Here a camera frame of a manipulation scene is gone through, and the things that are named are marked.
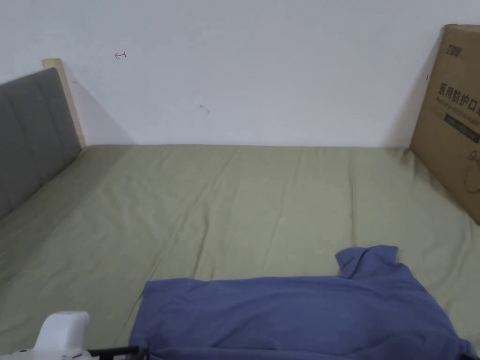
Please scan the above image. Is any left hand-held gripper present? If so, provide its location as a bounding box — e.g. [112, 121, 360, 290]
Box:
[10, 310, 140, 360]

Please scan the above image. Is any blue shirt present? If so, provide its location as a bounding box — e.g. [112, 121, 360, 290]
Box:
[128, 245, 479, 360]

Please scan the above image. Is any bed with pale green sheet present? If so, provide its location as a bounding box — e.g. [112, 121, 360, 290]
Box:
[0, 144, 480, 360]

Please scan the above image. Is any grey padded headboard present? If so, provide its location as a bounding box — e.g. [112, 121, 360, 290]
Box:
[0, 58, 88, 221]

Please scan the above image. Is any brown cardboard carton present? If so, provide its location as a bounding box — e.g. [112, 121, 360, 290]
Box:
[408, 24, 480, 225]

